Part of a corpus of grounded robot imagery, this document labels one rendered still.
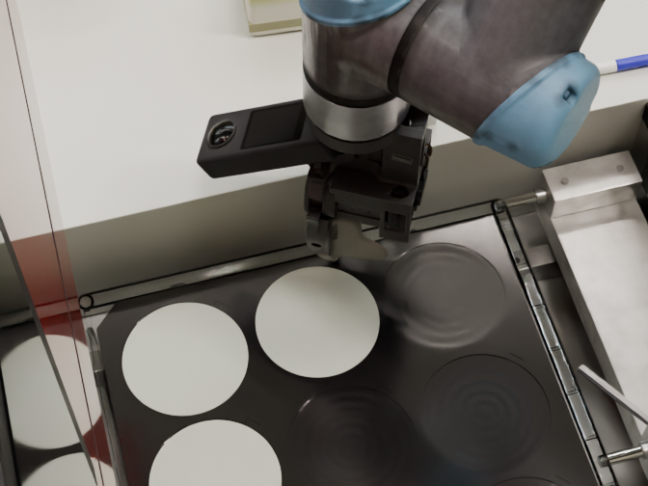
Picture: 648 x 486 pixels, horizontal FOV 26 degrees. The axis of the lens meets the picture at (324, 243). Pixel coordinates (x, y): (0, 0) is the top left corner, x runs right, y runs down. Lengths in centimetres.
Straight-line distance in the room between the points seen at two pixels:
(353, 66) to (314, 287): 31
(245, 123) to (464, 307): 25
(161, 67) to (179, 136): 7
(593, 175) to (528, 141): 39
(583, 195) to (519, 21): 40
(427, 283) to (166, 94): 27
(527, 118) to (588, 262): 39
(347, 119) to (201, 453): 31
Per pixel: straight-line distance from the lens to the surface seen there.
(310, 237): 106
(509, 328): 115
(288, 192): 115
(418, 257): 117
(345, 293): 115
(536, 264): 124
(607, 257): 122
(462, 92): 84
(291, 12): 120
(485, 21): 84
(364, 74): 88
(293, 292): 115
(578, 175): 122
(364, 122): 94
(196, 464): 109
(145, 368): 113
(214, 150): 104
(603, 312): 119
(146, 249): 117
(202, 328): 114
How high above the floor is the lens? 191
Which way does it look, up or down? 59 degrees down
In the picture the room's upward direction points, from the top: straight up
